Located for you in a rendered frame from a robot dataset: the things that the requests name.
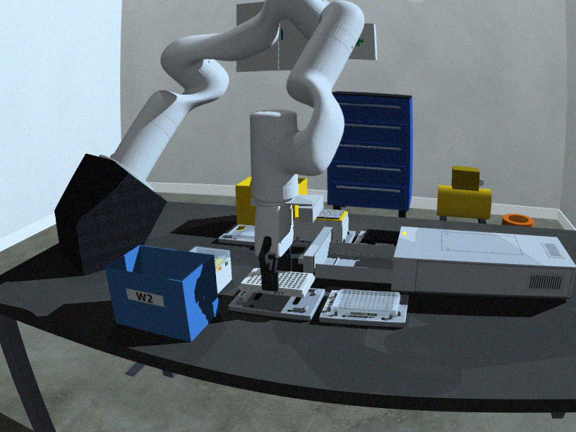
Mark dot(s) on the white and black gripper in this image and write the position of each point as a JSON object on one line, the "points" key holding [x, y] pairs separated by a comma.
{"points": [[273, 234]]}

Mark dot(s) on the yellow open-top bin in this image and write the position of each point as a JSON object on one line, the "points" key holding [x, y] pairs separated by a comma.
{"points": [[246, 207]]}

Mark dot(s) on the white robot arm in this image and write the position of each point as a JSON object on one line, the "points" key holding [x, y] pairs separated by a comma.
{"points": [[279, 151]]}

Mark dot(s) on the blue open-top bin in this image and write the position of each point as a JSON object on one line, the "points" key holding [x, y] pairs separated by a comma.
{"points": [[178, 300]]}

